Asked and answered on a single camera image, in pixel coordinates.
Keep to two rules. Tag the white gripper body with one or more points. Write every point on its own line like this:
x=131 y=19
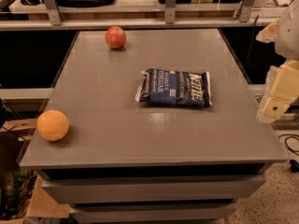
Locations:
x=289 y=34

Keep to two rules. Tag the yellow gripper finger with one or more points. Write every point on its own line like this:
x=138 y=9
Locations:
x=268 y=34
x=280 y=91

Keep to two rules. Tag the blue kettle chip bag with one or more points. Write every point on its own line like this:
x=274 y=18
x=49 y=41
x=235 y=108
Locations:
x=169 y=87

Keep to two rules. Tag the red apple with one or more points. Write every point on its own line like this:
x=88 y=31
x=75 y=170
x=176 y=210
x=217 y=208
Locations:
x=115 y=37

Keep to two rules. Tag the grey upper drawer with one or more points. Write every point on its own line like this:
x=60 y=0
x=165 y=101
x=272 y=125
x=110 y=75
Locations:
x=153 y=189

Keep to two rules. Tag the grey drawer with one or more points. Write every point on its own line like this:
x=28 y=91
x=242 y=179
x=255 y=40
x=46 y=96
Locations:
x=153 y=189
x=152 y=212

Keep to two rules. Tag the grey lower drawer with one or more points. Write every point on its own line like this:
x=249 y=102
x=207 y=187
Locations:
x=152 y=212

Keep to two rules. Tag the orange fruit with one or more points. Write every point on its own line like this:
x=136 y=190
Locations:
x=52 y=125

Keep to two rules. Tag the brown cardboard box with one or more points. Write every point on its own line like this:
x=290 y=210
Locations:
x=23 y=199

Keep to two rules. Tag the right metal shelf bracket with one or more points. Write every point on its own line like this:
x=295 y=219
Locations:
x=243 y=14

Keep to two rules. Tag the metal shelf bracket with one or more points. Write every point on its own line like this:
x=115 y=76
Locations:
x=243 y=14
x=170 y=11
x=53 y=12

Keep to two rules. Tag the middle metal shelf bracket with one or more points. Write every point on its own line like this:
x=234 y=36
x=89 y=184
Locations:
x=170 y=11

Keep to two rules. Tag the left metal shelf bracket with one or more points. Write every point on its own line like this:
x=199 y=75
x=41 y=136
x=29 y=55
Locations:
x=53 y=12

